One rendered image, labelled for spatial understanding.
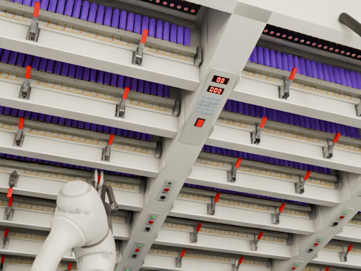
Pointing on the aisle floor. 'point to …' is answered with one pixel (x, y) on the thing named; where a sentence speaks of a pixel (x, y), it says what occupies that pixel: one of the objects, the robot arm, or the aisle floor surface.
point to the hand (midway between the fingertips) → (98, 179)
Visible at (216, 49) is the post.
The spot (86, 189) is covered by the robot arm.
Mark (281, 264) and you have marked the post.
